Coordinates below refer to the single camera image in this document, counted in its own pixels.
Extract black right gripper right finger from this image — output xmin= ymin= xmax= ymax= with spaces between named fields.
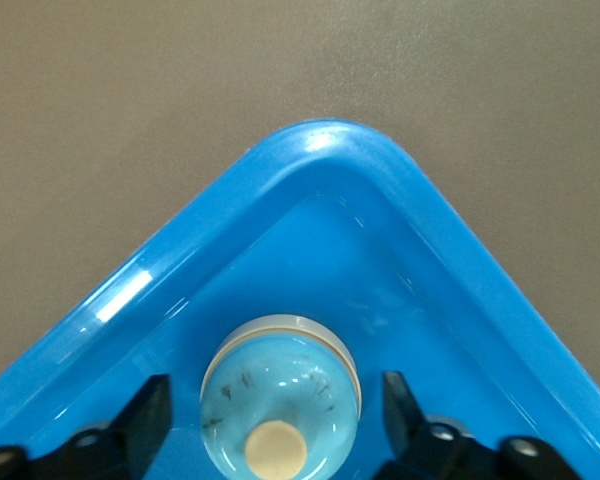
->
xmin=373 ymin=370 xmax=479 ymax=480

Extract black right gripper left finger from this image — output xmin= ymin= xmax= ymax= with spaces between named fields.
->
xmin=53 ymin=373 xmax=174 ymax=480

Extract blue plastic tray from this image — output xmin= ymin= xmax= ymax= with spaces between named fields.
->
xmin=0 ymin=117 xmax=600 ymax=480

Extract blue bell with cream button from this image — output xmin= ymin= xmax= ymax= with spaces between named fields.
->
xmin=199 ymin=313 xmax=364 ymax=480

